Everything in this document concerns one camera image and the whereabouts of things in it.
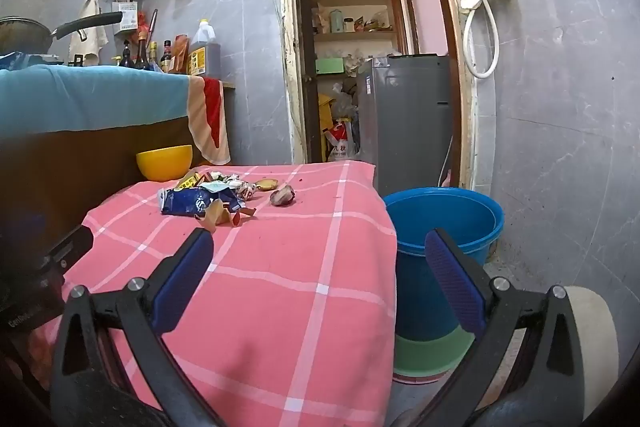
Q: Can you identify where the beige hanging towel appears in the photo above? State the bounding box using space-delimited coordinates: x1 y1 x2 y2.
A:
67 0 109 68

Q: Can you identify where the green white crumpled wrapper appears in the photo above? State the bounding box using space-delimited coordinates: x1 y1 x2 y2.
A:
201 171 242 188

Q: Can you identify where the white red plastic bag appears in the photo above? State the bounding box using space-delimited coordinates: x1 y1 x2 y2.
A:
323 118 359 163

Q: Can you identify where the green box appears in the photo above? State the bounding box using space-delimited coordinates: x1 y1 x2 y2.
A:
315 57 346 77

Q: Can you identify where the blue plastic bucket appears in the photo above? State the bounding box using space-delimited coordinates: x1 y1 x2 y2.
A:
382 187 506 343

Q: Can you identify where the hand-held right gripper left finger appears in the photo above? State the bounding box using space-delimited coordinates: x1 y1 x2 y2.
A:
50 227 221 427

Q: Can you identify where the yellow bowl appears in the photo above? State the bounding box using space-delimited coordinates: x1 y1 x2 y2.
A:
136 144 194 182

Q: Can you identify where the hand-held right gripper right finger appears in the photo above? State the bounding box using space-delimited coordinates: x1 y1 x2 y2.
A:
424 228 586 427

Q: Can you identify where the white utensil holder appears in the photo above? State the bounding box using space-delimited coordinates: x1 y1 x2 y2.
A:
113 1 139 36

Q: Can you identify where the teal cloth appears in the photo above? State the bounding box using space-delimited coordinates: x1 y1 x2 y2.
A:
0 64 195 142

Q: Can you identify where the dark wooden door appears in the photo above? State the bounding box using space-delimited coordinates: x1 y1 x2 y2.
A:
294 0 323 164

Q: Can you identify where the grey washing machine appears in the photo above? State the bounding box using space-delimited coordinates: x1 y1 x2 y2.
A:
356 54 454 198

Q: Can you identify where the white hose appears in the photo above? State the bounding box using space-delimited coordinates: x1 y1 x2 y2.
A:
462 0 501 80

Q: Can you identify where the brown food scrap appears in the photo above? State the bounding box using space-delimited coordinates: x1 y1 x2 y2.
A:
269 184 296 207

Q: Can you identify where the blue snack packet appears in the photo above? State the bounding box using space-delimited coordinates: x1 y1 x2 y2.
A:
159 185 247 216

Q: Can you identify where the orange packet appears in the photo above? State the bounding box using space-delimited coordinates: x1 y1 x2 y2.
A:
170 34 192 76

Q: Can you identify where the wooden shelf unit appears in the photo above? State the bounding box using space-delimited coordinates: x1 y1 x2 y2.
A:
306 0 407 58

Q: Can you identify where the red striped towel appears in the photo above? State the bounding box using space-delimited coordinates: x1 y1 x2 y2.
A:
186 76 231 166

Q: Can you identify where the white cable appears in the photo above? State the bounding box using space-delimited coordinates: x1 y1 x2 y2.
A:
438 136 457 188

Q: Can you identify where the cooking oil bottle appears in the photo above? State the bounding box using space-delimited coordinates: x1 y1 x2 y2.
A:
187 19 222 78

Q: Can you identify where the frying pan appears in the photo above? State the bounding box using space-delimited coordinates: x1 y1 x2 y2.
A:
0 11 124 56

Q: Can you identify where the pink checked cloth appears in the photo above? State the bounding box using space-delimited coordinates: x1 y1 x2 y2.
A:
30 162 398 427

